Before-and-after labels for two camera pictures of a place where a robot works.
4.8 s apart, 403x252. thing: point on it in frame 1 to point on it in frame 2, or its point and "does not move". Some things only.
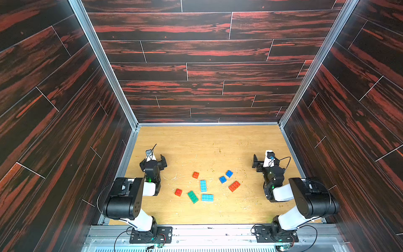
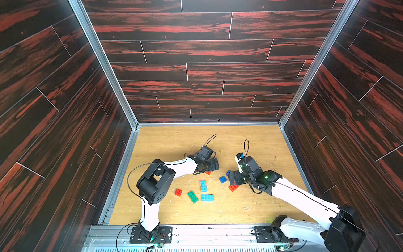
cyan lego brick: x=203 y=186 does not move
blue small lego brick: x=223 y=179 does not move
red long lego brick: x=234 y=186 does not move
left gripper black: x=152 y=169 to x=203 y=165
